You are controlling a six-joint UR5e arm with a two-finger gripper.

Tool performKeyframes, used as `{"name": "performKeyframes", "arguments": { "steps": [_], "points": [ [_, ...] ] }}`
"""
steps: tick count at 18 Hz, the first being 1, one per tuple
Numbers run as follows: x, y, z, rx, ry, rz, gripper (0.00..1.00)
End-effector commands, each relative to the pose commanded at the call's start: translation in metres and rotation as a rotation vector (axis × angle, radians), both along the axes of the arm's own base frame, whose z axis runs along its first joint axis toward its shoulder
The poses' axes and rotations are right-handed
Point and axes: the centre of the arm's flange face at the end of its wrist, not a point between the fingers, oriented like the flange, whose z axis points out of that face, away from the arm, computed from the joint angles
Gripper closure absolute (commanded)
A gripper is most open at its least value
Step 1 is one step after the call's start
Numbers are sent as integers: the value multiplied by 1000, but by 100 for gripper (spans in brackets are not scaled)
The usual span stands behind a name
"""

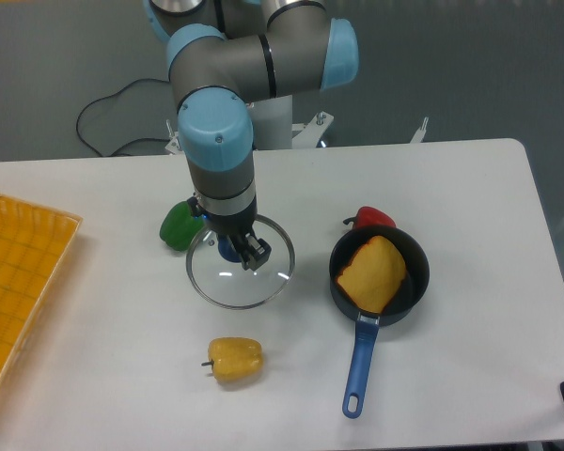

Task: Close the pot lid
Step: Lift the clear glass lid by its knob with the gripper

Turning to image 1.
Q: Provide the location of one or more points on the green toy bell pepper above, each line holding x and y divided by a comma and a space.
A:
179, 227

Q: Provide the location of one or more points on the glass pot lid blue knob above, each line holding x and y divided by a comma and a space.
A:
228, 284

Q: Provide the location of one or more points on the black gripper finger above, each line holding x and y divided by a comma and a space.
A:
240, 246
256, 253

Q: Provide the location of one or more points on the dark pot blue handle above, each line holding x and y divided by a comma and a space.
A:
367, 325

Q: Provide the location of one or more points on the red toy bell pepper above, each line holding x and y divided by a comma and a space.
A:
369, 216

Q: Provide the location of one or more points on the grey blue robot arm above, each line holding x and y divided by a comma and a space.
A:
220, 57

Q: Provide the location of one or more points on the yellow plastic basket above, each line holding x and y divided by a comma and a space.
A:
34, 242

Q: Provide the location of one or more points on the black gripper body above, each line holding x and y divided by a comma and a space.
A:
232, 218

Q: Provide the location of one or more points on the yellow toy bell pepper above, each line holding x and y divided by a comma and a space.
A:
233, 359

